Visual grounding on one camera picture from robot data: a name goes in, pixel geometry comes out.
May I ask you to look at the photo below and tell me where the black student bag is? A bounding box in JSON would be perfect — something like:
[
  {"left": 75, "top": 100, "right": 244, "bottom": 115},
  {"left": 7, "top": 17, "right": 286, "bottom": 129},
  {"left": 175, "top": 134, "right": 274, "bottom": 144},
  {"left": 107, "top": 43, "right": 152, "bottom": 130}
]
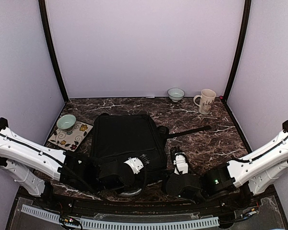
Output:
[{"left": 90, "top": 114, "right": 211, "bottom": 185}]

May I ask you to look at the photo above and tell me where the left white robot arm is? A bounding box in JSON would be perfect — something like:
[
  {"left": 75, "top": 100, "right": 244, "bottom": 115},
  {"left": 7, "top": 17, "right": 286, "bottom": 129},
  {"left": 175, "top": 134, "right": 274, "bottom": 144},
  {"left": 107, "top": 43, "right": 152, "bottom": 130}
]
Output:
[{"left": 0, "top": 117, "right": 99, "bottom": 209}]

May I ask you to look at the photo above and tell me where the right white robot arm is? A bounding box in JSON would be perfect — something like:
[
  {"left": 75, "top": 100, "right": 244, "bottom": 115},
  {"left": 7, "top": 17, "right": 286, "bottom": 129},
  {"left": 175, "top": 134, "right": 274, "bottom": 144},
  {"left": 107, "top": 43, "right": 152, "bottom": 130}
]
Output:
[{"left": 162, "top": 120, "right": 288, "bottom": 208}]

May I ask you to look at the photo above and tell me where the floral placemat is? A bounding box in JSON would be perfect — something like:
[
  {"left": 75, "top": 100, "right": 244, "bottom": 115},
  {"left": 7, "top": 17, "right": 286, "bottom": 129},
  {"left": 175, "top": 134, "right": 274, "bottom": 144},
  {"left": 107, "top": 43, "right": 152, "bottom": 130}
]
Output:
[{"left": 48, "top": 120, "right": 93, "bottom": 152}]

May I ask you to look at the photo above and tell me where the green bowl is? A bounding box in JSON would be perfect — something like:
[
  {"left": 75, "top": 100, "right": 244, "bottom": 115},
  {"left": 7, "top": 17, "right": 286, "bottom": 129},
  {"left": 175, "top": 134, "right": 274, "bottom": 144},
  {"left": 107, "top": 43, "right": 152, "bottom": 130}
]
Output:
[{"left": 56, "top": 114, "right": 76, "bottom": 130}]

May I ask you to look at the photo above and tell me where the cream mug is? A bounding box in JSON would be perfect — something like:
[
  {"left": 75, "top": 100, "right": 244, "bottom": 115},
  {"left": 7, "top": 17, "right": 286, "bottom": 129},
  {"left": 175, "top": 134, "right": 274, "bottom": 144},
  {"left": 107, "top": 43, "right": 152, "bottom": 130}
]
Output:
[{"left": 193, "top": 89, "right": 216, "bottom": 115}]

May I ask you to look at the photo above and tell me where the small white bowl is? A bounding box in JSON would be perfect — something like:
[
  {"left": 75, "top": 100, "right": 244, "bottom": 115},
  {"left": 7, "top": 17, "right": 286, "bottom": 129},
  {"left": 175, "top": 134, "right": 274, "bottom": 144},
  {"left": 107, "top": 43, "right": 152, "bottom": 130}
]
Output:
[{"left": 168, "top": 88, "right": 185, "bottom": 103}]

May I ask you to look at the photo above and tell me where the white cable duct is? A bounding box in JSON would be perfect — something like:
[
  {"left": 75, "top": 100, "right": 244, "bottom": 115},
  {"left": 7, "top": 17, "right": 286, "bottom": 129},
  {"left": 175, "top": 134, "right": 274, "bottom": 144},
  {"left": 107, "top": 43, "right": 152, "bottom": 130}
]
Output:
[{"left": 21, "top": 205, "right": 220, "bottom": 230}]

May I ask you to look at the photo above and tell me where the black front table rail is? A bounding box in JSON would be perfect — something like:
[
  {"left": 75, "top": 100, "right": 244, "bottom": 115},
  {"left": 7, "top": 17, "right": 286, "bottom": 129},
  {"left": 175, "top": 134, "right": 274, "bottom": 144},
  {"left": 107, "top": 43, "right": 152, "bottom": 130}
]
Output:
[{"left": 10, "top": 184, "right": 265, "bottom": 217}]

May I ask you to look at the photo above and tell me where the right black frame post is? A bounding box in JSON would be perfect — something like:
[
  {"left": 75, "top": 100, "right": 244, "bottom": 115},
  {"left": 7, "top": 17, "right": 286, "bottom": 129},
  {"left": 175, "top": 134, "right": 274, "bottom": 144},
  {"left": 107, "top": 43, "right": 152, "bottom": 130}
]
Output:
[{"left": 223, "top": 0, "right": 252, "bottom": 104}]

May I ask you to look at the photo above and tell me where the black frame post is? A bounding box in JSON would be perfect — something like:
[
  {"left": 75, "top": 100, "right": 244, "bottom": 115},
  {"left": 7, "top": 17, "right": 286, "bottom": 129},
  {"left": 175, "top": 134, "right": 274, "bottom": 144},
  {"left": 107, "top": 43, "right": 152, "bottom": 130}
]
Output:
[
  {"left": 223, "top": 0, "right": 252, "bottom": 104},
  {"left": 38, "top": 0, "right": 69, "bottom": 103}
]

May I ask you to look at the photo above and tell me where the left black frame post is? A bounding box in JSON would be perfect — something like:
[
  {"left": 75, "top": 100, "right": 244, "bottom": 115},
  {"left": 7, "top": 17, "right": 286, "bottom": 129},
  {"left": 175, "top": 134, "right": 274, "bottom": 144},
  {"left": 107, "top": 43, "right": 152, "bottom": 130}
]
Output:
[{"left": 38, "top": 0, "right": 69, "bottom": 103}]

